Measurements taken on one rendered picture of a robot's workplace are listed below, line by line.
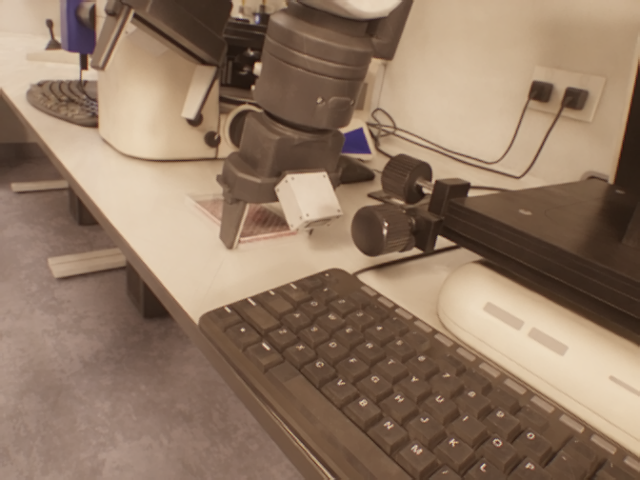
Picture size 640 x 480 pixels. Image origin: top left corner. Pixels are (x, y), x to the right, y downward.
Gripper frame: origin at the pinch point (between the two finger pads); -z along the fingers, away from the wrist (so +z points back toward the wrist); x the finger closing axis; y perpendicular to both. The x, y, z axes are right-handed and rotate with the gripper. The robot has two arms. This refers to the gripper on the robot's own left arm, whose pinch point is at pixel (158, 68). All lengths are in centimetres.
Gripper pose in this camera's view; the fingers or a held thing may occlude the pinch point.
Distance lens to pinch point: 51.3
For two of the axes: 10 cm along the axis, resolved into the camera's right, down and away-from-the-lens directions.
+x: 5.5, 2.1, 8.1
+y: -7.6, -2.7, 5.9
